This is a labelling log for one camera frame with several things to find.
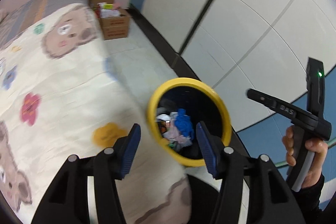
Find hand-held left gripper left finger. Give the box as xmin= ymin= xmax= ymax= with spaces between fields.
xmin=31 ymin=123 xmax=142 ymax=224

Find orange snack wrapper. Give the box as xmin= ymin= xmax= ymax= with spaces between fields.
xmin=160 ymin=120 xmax=172 ymax=134

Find brown cardboard box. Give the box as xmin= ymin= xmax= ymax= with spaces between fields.
xmin=89 ymin=0 xmax=131 ymax=41

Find white wardrobe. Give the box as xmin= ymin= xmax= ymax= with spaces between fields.
xmin=143 ymin=0 xmax=336 ymax=132

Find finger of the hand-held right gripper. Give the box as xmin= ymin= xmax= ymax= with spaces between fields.
xmin=247 ymin=89 xmax=279 ymax=111

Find person's dark pants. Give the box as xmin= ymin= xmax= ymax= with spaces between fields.
xmin=184 ymin=174 xmax=223 ymax=224

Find person's right forearm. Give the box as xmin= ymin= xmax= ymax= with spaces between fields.
xmin=291 ymin=174 xmax=326 ymax=214

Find white cloth in cardboard box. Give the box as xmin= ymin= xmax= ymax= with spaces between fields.
xmin=101 ymin=8 xmax=120 ymax=18

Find person's right hand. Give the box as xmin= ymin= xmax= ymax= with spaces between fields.
xmin=282 ymin=126 xmax=328 ymax=189

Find bear printed cream blanket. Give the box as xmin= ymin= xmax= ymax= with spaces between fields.
xmin=0 ymin=3 xmax=192 ymax=224

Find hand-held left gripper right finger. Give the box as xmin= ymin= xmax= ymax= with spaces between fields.
xmin=196 ymin=121 xmax=306 ymax=224

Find yellow rimmed black trash bin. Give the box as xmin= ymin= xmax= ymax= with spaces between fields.
xmin=146 ymin=77 xmax=233 ymax=167

